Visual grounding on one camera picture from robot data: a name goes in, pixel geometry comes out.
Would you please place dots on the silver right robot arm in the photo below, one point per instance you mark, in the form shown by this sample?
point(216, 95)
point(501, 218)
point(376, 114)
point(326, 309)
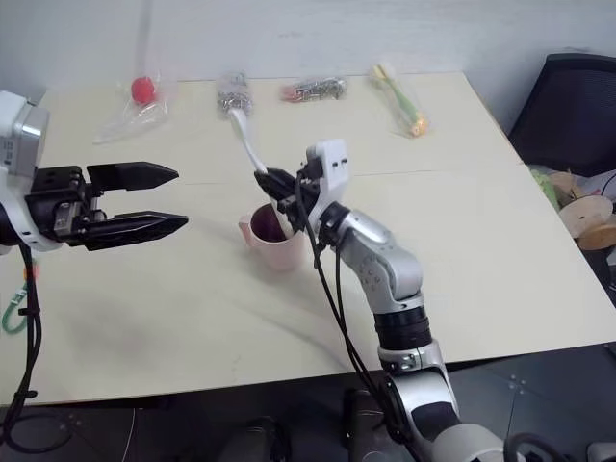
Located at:
point(390, 274)

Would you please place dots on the pink mug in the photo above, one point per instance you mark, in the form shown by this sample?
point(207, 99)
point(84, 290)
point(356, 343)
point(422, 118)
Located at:
point(281, 250)

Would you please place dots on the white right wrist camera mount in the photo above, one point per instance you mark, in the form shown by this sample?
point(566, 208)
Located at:
point(332, 168)

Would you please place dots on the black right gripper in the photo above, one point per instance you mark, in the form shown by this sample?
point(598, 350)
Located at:
point(300, 195)

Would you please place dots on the black office chair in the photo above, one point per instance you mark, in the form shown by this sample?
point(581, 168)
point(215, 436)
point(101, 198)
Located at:
point(568, 106)

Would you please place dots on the plastic bag green yellow items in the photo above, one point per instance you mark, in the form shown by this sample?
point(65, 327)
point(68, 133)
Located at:
point(404, 103)

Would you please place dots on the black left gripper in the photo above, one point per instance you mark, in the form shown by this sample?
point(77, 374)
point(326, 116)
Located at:
point(53, 199)

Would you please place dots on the plastic bag of metal parts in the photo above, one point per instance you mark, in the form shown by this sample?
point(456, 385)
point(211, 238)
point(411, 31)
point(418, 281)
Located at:
point(233, 96)

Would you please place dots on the plastic bag red metal parts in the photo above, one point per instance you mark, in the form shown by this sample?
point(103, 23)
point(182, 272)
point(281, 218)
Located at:
point(315, 89)

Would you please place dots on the light green bundle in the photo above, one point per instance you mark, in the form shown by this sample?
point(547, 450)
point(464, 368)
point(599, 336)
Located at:
point(546, 185)

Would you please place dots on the plastic bag with red ball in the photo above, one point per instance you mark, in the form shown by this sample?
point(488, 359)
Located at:
point(142, 94)

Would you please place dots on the white toothbrush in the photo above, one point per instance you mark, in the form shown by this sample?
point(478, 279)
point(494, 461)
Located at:
point(245, 139)

